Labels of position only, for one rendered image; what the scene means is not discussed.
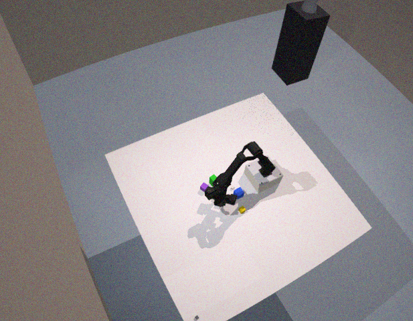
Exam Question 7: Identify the blue block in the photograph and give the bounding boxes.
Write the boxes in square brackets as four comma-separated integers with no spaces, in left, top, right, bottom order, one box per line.
[234,187,245,200]

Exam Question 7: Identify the purple block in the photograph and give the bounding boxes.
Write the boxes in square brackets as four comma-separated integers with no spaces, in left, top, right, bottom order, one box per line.
[200,183,209,192]

